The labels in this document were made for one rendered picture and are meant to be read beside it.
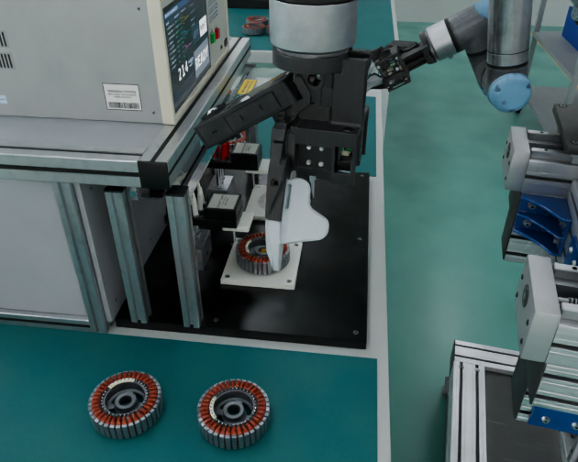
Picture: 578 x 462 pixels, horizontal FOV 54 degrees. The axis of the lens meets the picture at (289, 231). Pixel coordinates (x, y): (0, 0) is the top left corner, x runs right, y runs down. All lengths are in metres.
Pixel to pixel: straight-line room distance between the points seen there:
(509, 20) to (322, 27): 0.69
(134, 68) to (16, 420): 0.59
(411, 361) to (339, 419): 1.16
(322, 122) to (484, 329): 1.82
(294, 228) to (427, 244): 2.14
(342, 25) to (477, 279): 2.09
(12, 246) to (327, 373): 0.59
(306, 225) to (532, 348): 0.44
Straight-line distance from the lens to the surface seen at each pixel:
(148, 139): 0.94
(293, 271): 1.16
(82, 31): 0.98
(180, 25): 1.01
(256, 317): 1.07
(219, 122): 0.55
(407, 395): 1.98
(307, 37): 0.48
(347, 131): 0.51
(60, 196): 0.96
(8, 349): 1.16
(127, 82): 0.98
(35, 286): 1.13
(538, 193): 1.29
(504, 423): 1.72
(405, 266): 2.50
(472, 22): 1.26
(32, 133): 1.02
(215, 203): 1.12
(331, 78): 0.51
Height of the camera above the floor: 1.50
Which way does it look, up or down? 34 degrees down
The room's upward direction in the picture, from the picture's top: straight up
